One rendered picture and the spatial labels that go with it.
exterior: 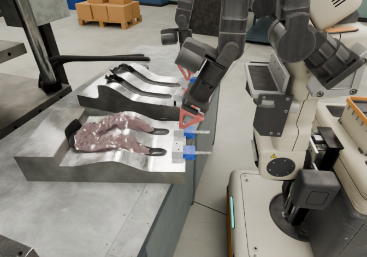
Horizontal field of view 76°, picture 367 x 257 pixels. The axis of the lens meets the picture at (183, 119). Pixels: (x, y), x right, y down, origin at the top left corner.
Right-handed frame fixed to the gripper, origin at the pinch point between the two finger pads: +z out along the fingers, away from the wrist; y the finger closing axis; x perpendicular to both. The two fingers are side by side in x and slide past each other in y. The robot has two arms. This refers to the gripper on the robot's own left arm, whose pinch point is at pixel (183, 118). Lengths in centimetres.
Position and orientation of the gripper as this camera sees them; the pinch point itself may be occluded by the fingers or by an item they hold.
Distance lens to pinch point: 68.7
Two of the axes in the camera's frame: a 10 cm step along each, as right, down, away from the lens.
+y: -1.0, 5.7, -8.1
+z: -4.4, 7.0, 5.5
